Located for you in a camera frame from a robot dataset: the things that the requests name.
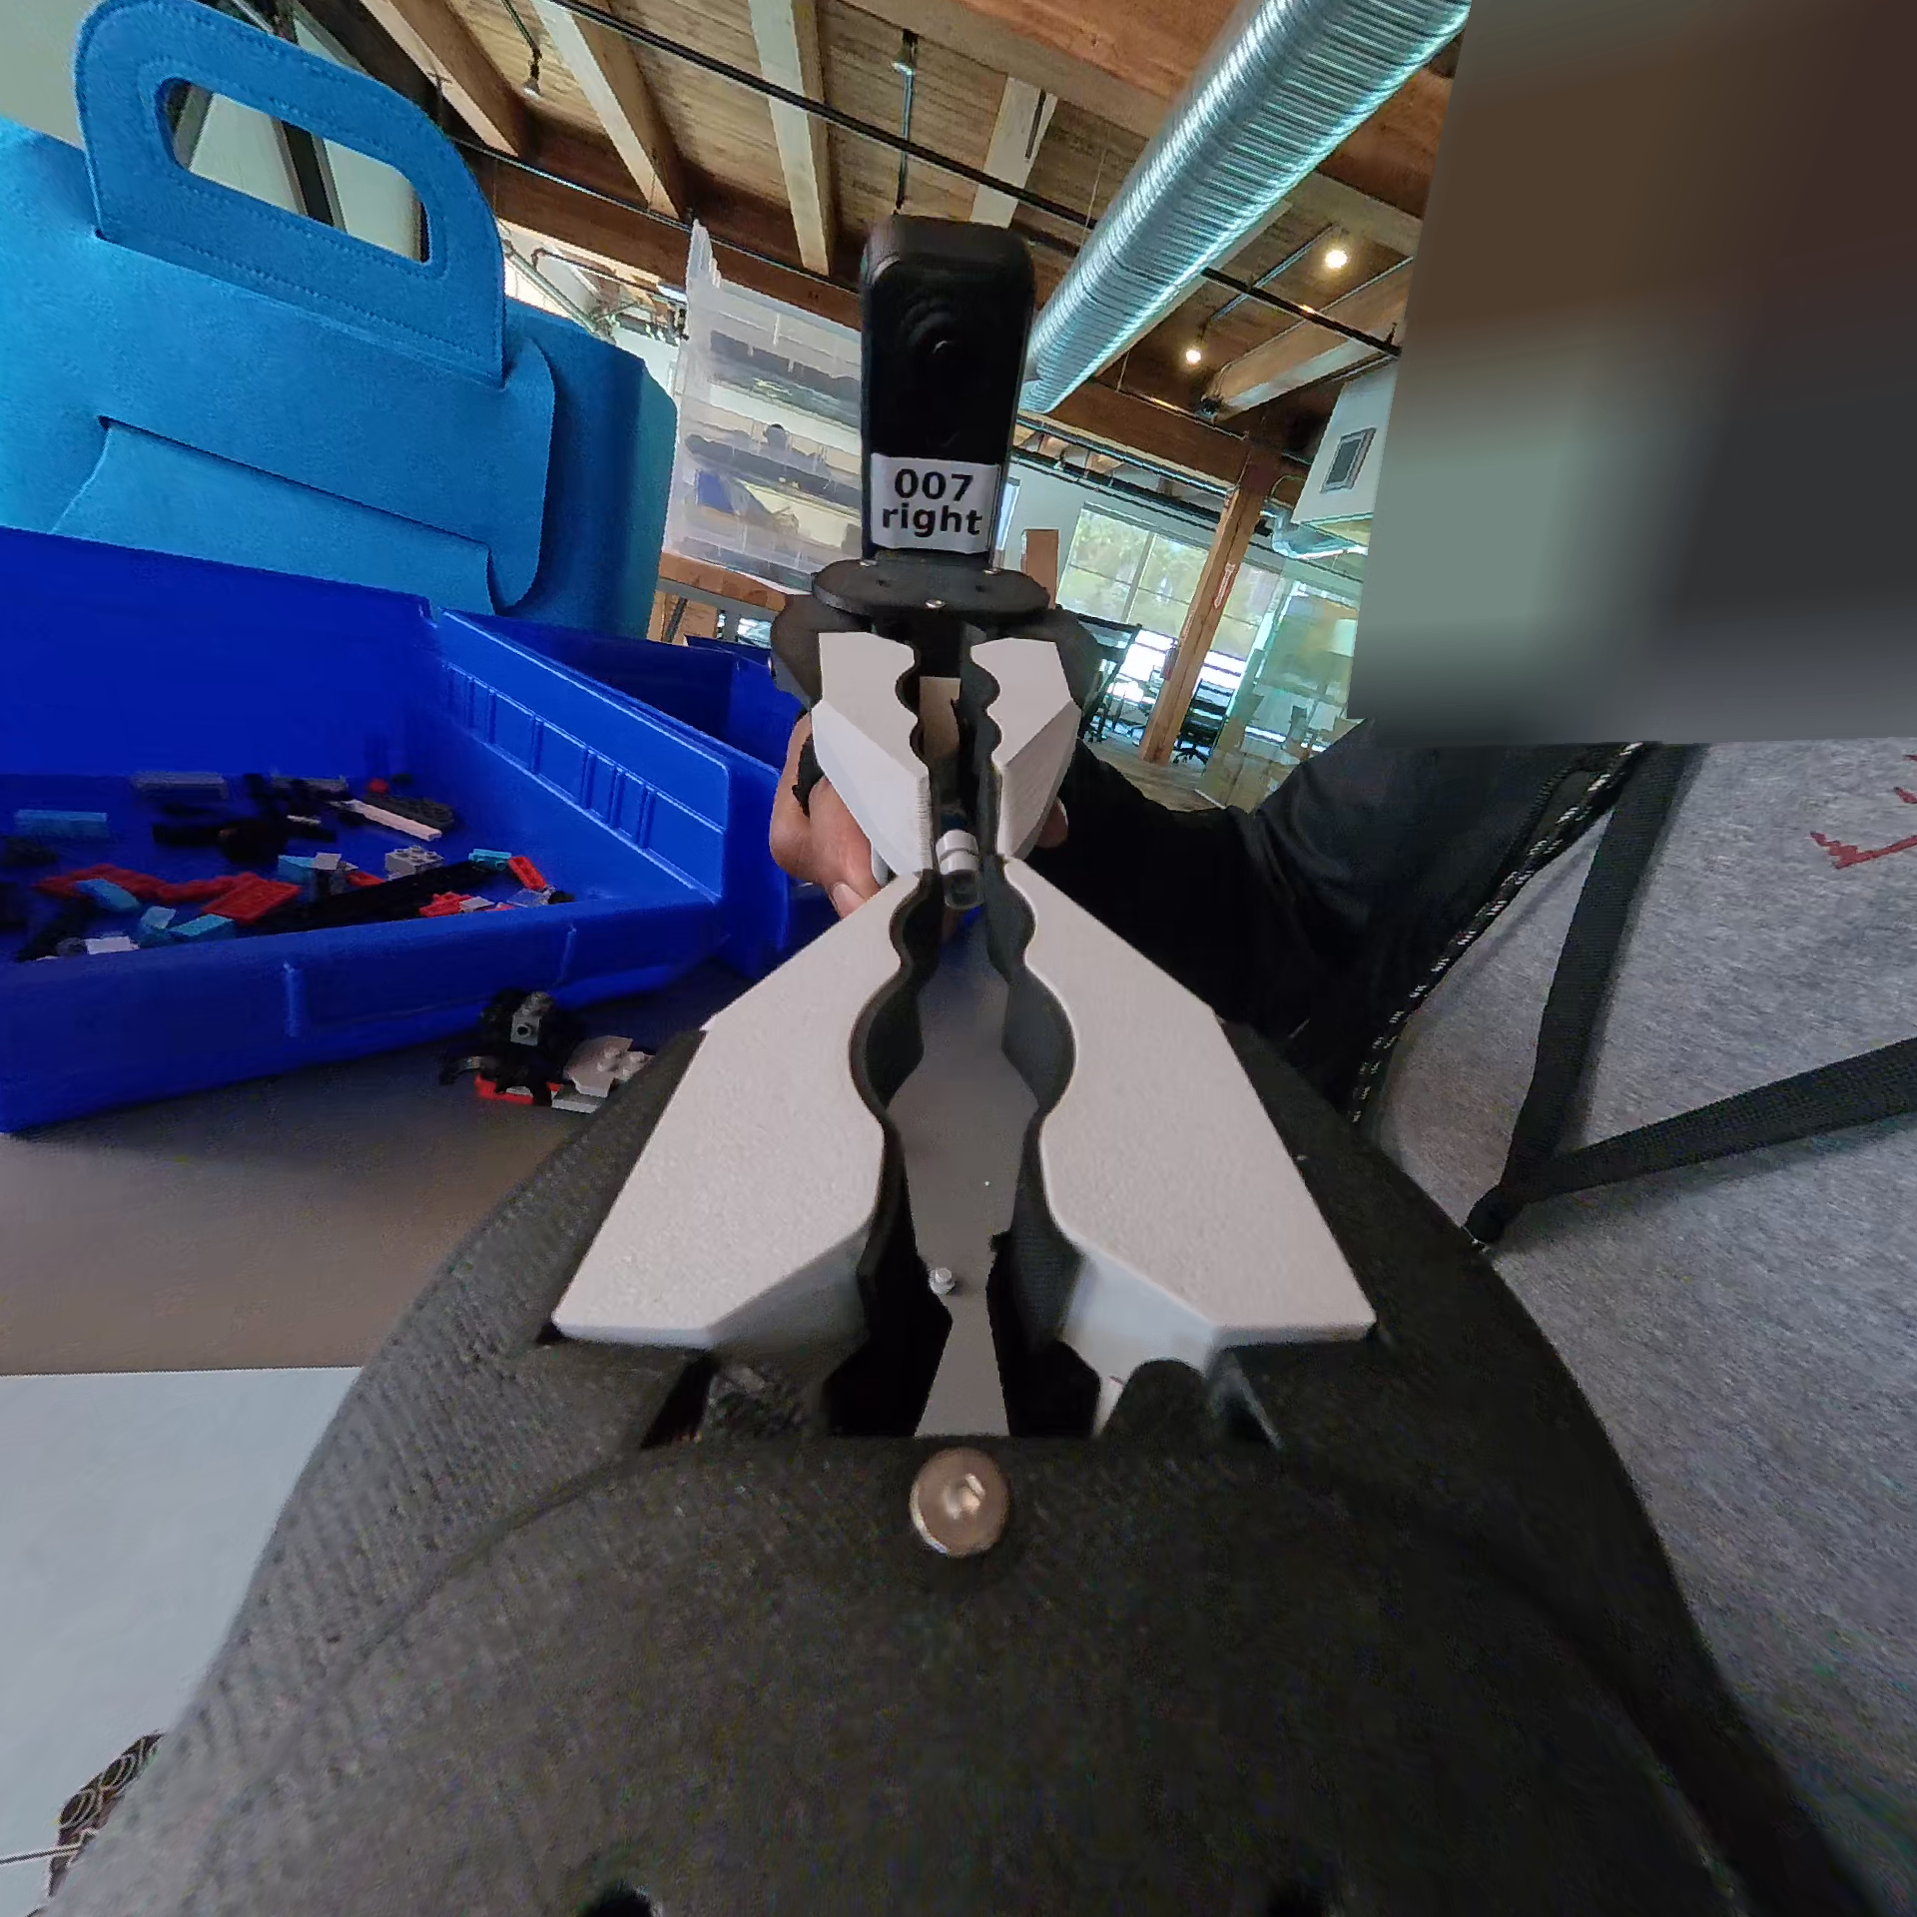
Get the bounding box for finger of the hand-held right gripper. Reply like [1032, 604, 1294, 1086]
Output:
[809, 633, 944, 885]
[964, 641, 1086, 867]

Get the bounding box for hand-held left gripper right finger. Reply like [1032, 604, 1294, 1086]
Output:
[981, 866, 1380, 1386]

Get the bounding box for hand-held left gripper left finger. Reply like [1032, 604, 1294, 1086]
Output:
[550, 877, 933, 1352]

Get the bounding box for blue plastic bin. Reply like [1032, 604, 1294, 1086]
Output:
[495, 615, 839, 960]
[0, 524, 796, 1134]

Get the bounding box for person's right forearm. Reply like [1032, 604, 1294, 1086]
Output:
[1047, 722, 1441, 1080]

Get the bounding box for person's right hand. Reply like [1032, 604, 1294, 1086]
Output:
[766, 716, 901, 923]

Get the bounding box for clear plastic drawer stack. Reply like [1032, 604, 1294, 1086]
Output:
[666, 222, 901, 587]

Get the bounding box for grey toy brick model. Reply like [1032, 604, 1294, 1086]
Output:
[440, 989, 655, 1118]

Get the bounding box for pile of red black toy bricks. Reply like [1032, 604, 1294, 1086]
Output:
[0, 767, 577, 963]

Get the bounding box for blue felt bag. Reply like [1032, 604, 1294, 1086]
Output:
[0, 0, 675, 639]

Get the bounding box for white flat sheet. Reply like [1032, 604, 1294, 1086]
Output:
[0, 1369, 360, 1874]

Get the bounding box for wooden support post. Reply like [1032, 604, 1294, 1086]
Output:
[1145, 450, 1290, 767]

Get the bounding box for silver ventilation duct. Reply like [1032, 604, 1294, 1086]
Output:
[1017, 0, 1476, 418]

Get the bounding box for black white braided cord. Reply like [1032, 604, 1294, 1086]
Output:
[1345, 744, 1646, 1125]

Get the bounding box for black lanyard strap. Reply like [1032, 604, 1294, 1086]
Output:
[1466, 747, 1917, 1252]

